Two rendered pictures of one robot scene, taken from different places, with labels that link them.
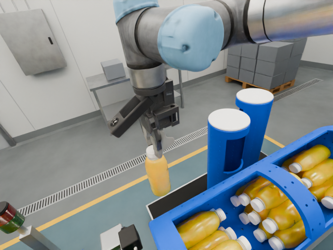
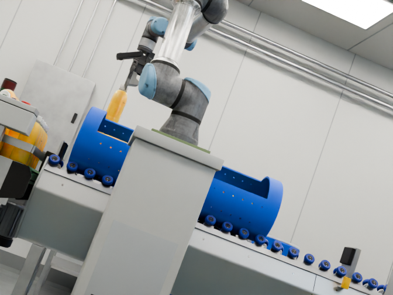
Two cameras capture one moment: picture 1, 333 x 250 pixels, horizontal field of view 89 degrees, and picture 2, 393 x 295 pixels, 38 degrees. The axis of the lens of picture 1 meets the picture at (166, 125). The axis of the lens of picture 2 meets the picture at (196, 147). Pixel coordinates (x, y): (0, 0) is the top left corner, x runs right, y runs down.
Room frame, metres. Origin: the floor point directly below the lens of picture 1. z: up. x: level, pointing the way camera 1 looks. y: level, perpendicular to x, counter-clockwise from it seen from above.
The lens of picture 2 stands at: (-2.06, -0.99, 0.85)
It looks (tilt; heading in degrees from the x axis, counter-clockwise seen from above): 9 degrees up; 14
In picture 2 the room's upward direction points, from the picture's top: 21 degrees clockwise
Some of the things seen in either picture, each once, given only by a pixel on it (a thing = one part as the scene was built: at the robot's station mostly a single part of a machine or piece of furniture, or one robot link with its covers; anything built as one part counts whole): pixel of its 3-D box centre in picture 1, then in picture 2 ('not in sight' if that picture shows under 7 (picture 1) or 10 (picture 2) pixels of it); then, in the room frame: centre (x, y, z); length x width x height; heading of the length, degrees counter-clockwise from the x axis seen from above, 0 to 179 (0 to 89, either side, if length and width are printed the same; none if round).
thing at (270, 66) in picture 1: (260, 57); not in sight; (3.65, -2.25, 0.59); 1.20 x 0.80 x 1.19; 22
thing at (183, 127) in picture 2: not in sight; (181, 129); (-0.06, -0.40, 1.22); 0.15 x 0.15 x 0.10
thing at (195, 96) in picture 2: not in sight; (190, 99); (-0.06, -0.39, 1.34); 0.13 x 0.12 x 0.14; 123
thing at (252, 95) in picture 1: (254, 95); (276, 239); (1.24, -0.77, 1.03); 0.28 x 0.28 x 0.01
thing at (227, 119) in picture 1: (228, 118); not in sight; (0.97, -0.44, 1.03); 0.28 x 0.28 x 0.01
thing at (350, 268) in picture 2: not in sight; (347, 264); (0.62, -1.14, 1.00); 0.10 x 0.04 x 0.15; 21
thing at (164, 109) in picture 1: (155, 105); (141, 61); (0.36, 0.02, 1.54); 0.09 x 0.08 x 0.12; 115
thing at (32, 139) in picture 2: not in sight; (27, 140); (-0.05, 0.16, 0.99); 0.07 x 0.07 x 0.19
